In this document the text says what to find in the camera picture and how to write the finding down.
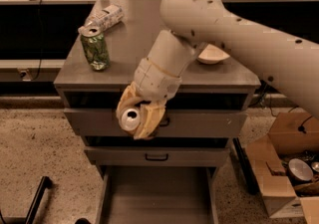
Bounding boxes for brown cardboard box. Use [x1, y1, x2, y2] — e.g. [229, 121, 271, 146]
[245, 112, 319, 224]

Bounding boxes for clear plastic water bottle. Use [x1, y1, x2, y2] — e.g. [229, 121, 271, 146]
[84, 4, 124, 31]

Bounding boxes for black cables on right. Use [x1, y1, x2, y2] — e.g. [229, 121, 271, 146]
[248, 80, 319, 133]

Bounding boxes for open bottom grey drawer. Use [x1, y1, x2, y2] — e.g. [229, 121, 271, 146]
[95, 166, 218, 224]

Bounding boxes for white bowl in box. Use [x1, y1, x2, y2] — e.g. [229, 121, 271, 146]
[288, 158, 313, 182]

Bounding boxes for black bar beside cabinet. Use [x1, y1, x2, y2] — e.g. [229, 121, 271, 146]
[233, 137, 259, 195]

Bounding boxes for green soda can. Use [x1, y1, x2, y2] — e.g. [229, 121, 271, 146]
[79, 26, 110, 71]

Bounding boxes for black metal stand leg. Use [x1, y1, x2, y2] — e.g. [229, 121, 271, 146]
[0, 176, 53, 224]

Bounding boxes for top grey drawer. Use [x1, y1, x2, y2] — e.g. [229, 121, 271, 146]
[64, 109, 246, 137]

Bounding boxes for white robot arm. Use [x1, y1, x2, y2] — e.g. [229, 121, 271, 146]
[116, 0, 319, 139]

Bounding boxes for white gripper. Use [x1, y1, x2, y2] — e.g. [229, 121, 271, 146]
[116, 58, 181, 139]

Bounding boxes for white paper bowl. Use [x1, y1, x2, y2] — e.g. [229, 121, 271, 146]
[197, 45, 229, 65]

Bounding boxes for black cable on left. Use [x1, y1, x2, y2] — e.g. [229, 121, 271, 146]
[31, 0, 54, 82]

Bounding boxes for middle grey drawer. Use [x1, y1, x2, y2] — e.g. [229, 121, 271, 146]
[85, 146, 228, 167]

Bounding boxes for orange soda can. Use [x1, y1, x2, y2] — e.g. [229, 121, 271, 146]
[120, 108, 141, 131]

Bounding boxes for grey metal drawer cabinet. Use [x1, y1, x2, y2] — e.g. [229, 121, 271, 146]
[53, 0, 261, 224]

